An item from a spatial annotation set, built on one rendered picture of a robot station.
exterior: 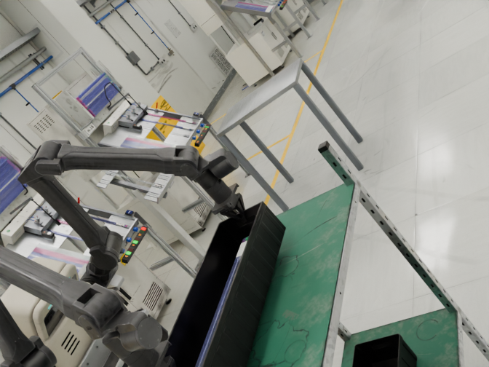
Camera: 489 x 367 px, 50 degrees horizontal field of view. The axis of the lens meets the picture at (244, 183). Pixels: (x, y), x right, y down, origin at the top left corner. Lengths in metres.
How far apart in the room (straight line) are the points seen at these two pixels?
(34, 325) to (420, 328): 1.23
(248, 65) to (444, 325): 6.33
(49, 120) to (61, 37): 2.15
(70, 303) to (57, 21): 5.82
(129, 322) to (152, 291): 3.17
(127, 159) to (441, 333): 1.14
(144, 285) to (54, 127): 1.60
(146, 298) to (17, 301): 2.61
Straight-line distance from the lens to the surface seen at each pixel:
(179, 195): 4.77
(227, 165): 1.44
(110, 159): 1.47
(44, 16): 6.83
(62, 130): 4.82
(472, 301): 2.45
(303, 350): 1.21
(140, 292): 4.13
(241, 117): 3.68
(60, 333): 1.66
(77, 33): 6.81
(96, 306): 1.08
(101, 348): 1.71
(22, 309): 1.59
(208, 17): 7.75
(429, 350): 1.89
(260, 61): 7.73
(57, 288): 1.13
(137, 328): 1.03
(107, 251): 1.70
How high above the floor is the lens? 1.66
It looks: 19 degrees down
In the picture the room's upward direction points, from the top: 42 degrees counter-clockwise
